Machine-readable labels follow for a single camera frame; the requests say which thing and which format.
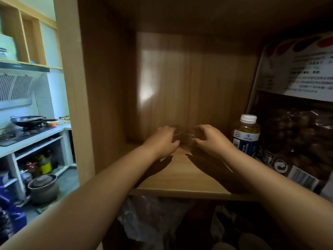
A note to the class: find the person's left hand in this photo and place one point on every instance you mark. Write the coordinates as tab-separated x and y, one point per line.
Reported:
160	143

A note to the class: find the person's right hand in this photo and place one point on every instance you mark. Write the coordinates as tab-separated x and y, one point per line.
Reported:
214	143

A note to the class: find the person's right thumb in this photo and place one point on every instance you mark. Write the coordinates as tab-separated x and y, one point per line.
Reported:
199	143

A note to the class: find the person's left thumb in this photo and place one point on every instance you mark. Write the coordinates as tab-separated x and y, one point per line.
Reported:
174	145

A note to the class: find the clear drinking glass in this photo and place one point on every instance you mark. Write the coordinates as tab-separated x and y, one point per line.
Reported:
178	134
190	136

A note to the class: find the person's left forearm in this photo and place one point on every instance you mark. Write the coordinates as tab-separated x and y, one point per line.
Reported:
85	200

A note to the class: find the person's right forearm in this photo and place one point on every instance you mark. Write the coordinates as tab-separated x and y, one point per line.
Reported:
275	195

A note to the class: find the white-capped drink bottle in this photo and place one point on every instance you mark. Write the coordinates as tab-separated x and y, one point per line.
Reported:
247	137

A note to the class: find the wooden cabinet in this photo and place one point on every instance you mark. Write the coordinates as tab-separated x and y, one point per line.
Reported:
171	75

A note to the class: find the clear plastic bag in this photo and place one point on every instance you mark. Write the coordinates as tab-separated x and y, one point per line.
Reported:
148	221

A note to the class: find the large bag of brown nuts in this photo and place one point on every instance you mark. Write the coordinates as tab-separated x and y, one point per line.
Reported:
296	132

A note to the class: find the yellow oil bottle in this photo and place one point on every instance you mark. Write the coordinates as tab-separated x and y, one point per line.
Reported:
45	166

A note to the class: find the grey clay pot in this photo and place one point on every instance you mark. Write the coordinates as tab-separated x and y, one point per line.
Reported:
43	186

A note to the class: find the black wok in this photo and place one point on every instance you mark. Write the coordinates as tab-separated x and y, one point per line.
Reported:
28	120

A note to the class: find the black gas stove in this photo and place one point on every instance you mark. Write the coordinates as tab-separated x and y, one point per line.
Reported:
23	135

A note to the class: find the silver range hood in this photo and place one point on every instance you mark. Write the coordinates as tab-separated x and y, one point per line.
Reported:
15	87

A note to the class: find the blue patterned bag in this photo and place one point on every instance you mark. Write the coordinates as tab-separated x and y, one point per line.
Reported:
10	208

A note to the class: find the white kitchen counter frame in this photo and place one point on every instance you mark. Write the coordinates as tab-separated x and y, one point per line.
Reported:
33	150

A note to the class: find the wooden wall shelf unit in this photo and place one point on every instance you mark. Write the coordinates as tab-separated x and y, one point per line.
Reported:
28	36

